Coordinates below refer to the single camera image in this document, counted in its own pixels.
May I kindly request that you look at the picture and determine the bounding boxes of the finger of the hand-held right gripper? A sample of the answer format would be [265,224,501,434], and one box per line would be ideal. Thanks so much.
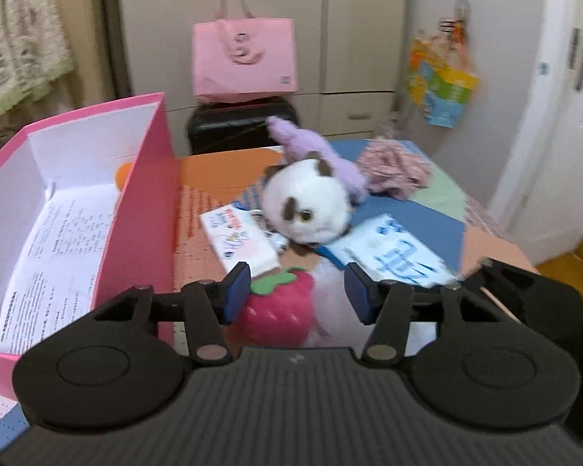
[478,287,523,325]
[461,257,545,302]

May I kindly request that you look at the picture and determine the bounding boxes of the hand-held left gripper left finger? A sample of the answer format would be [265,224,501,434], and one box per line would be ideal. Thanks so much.
[93,262,251,367]

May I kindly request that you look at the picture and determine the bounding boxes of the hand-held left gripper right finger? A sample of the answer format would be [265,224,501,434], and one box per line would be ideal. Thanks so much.
[345,262,503,368]

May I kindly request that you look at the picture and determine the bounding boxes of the red strawberry plush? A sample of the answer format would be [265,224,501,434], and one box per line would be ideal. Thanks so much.
[235,267,318,349]

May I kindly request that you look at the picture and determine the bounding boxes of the white tissue packet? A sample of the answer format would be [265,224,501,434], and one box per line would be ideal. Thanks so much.
[199,204,281,278]

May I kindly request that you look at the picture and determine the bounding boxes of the blue and white packet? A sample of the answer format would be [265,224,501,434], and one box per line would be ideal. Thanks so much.
[319,214,461,288]

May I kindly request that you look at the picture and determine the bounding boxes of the pink cardboard box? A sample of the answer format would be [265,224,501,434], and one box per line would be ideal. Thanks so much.
[0,92,182,401]

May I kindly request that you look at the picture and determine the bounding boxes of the pink patterned cloth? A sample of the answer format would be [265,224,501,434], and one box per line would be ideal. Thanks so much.
[356,137,431,201]

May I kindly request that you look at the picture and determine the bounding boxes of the clear plastic bag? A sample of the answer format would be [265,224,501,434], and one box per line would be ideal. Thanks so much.
[311,256,376,349]

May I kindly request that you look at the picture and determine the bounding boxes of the white and brown plush toy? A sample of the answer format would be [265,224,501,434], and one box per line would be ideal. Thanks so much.
[262,152,356,246]

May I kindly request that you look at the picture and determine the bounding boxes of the white door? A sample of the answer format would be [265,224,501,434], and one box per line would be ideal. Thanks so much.
[486,0,583,269]

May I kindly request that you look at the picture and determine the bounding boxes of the purple plush toy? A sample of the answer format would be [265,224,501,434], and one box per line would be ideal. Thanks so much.
[266,116,370,203]

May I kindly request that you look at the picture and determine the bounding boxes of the orange foam ball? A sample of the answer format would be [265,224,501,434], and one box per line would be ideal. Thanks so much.
[113,162,138,191]

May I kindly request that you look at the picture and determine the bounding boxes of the black suitcase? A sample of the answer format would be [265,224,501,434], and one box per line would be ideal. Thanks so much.
[187,97,300,157]

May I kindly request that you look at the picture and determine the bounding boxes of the printed paper sheet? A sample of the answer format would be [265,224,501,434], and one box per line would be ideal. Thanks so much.
[0,187,123,355]

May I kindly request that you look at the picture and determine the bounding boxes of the colourful hanging gift bag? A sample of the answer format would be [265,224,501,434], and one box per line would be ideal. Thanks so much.
[402,0,482,130]

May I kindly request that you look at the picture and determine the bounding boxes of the pink tote bag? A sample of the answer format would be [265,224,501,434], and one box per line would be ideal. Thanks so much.
[191,0,299,104]

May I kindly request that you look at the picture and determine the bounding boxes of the beige wardrobe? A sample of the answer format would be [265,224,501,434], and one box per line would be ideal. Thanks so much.
[117,0,412,137]

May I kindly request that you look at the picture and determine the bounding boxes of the cream fleece jacket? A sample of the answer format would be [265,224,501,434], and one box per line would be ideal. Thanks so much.
[0,0,75,123]

